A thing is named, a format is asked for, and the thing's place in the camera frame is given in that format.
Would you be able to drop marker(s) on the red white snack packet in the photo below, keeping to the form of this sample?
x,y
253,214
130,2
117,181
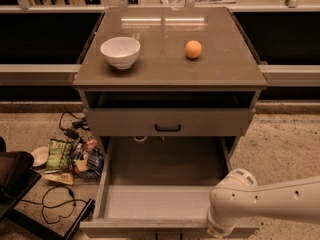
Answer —
x,y
89,146

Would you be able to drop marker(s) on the white plate on floor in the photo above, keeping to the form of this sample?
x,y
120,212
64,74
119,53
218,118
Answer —
x,y
40,156

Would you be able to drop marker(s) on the grey top drawer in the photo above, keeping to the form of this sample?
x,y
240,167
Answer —
x,y
169,113

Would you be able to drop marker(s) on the orange fruit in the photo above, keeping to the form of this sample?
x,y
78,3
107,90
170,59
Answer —
x,y
193,49

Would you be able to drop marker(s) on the green chip bag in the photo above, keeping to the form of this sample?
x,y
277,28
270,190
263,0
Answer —
x,y
59,156

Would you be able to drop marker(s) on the grey drawer cabinet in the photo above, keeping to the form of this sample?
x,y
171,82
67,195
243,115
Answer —
x,y
226,62

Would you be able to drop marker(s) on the tan snack bag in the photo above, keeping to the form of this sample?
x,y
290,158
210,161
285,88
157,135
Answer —
x,y
64,178

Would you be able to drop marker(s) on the white ceramic bowl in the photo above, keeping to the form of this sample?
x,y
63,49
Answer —
x,y
121,52

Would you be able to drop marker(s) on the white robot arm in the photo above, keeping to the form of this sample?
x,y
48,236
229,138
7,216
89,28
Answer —
x,y
239,195

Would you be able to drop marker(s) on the grey drawer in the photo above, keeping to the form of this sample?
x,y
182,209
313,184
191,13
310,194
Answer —
x,y
169,113
157,189

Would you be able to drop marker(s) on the blue snack package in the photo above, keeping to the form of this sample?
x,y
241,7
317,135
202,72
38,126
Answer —
x,y
91,168

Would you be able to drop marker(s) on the black chair base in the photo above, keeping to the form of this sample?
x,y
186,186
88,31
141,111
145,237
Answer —
x,y
17,178

